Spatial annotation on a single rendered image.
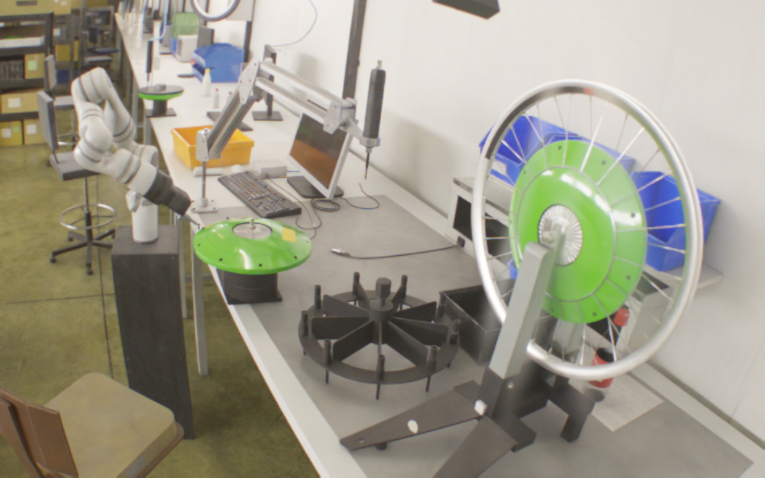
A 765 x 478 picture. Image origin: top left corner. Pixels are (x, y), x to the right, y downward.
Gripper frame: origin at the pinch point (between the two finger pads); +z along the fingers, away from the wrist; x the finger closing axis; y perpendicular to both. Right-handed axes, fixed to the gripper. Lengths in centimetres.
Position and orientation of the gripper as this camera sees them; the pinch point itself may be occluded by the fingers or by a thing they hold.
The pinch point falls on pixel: (199, 224)
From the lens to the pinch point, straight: 144.2
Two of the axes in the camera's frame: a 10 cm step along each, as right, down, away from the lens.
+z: 6.3, 4.5, 6.3
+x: -5.0, -3.8, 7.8
